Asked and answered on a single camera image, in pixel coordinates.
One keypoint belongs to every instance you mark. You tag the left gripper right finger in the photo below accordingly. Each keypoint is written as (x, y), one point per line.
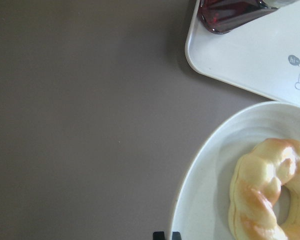
(176, 235)

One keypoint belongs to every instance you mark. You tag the twisted glazed donut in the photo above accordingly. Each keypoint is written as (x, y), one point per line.
(256, 187)

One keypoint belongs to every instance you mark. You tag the cream rabbit tray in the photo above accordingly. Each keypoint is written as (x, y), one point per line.
(262, 56)

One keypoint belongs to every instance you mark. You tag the white plate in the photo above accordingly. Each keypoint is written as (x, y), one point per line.
(201, 210)

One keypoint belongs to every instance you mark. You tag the dark drink bottle white cap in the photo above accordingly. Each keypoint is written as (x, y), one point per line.
(222, 16)

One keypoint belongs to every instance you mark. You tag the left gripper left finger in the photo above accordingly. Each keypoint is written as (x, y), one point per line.
(158, 235)

